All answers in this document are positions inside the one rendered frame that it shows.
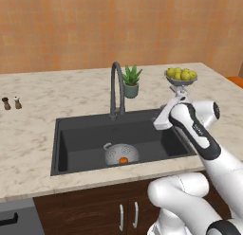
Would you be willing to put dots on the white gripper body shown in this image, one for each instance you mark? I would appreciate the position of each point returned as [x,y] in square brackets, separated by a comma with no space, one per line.
[164,118]

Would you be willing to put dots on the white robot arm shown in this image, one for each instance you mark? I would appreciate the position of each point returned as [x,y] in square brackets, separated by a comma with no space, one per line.
[190,197]

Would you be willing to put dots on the white colander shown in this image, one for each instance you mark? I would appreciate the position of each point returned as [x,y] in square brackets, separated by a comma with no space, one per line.
[121,152]

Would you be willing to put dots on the orange tangerine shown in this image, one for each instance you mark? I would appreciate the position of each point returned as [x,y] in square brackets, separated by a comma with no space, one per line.
[123,160]

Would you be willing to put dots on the dark grey sink faucet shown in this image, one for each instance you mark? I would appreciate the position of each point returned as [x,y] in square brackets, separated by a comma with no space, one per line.
[113,87]

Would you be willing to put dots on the black kitchen sink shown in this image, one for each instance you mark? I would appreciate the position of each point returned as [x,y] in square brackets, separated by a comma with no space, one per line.
[85,134]

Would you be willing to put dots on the grey fruit bowl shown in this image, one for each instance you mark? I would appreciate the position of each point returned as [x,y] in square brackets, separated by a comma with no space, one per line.
[180,82]

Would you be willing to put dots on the yellow lemon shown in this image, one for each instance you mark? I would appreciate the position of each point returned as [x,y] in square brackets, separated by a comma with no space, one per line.
[185,75]
[171,73]
[177,76]
[192,75]
[177,70]

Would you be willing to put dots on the green plant in teal pot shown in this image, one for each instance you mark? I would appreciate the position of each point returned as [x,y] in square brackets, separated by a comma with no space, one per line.
[131,87]

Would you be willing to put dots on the dark wood cupboard door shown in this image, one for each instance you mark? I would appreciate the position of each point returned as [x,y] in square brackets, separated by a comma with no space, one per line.
[79,210]
[144,197]

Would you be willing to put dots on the brown shaker with white top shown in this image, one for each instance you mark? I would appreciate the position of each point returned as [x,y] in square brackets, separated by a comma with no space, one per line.
[17,103]

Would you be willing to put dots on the brown pepper shaker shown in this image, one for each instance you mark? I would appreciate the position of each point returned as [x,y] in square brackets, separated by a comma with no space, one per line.
[6,103]

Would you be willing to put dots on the grey dishwasher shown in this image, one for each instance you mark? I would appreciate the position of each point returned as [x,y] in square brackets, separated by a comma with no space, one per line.
[22,220]

